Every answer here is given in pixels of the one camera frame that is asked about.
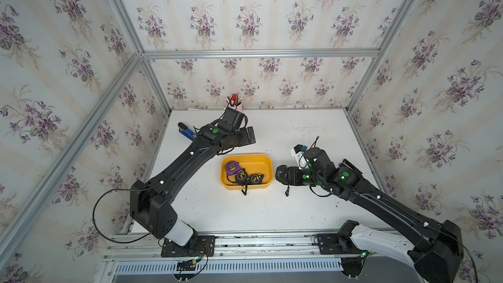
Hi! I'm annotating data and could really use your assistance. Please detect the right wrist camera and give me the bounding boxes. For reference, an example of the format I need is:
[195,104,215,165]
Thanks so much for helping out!
[290,144,307,159]

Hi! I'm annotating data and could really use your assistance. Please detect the blue black stapler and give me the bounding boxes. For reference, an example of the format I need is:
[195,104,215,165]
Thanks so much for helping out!
[178,122,196,141]

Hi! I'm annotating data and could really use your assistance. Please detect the yellow plastic storage box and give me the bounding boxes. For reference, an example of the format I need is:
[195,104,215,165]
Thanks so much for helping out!
[220,153,274,190]

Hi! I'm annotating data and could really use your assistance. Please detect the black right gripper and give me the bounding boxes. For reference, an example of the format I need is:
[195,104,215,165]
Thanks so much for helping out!
[277,165,326,187]

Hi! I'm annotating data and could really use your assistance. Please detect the red pens in cup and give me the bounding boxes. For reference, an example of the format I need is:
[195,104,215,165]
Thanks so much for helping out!
[226,93,242,107]

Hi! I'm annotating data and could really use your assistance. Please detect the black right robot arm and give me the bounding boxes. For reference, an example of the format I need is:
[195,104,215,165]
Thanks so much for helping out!
[275,145,470,282]

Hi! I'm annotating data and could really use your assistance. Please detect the aluminium rail frame front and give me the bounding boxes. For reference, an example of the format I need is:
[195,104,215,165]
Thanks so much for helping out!
[94,229,433,283]

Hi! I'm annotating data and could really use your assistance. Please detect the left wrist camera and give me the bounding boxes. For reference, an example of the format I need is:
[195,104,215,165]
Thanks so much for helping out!
[219,107,246,132]

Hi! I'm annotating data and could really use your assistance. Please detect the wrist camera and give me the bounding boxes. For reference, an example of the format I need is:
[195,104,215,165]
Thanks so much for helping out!
[219,107,246,132]
[290,144,307,159]

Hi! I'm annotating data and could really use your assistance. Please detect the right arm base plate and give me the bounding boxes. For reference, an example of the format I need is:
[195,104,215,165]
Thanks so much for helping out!
[313,233,371,258]

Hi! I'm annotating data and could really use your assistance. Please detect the pink pen holder cup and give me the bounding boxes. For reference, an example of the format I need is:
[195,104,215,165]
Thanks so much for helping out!
[231,104,243,111]

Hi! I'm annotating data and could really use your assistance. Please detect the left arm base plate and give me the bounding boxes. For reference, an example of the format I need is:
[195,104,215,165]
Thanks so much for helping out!
[161,236,216,258]

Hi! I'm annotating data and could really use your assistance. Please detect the purple tape measure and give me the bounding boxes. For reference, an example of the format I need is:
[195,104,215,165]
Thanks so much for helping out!
[224,161,242,177]

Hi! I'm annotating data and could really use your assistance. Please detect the black yellow tape measure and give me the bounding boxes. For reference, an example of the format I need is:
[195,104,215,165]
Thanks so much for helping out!
[234,168,250,196]
[248,173,265,185]

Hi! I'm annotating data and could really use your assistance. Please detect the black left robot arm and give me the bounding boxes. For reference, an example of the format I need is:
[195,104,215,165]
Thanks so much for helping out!
[105,107,256,249]

